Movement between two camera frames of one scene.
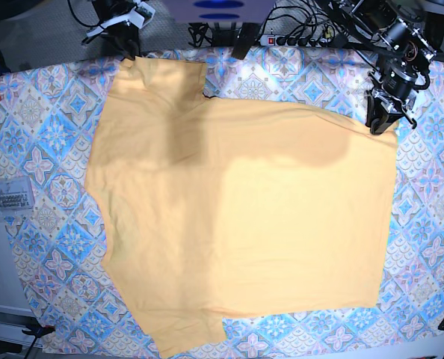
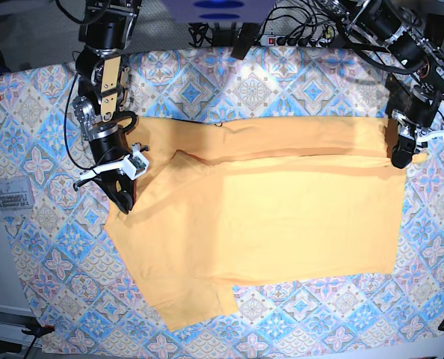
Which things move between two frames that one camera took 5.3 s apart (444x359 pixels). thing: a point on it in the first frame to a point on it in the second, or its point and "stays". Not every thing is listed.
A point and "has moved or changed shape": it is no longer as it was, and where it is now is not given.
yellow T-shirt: x=216 y=207 has moved or changed shape
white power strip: x=282 y=40 stays
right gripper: x=397 y=91 to x=413 y=110
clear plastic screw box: x=12 y=197 stays
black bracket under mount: x=247 y=36 stays
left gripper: x=137 y=16 to x=109 y=149
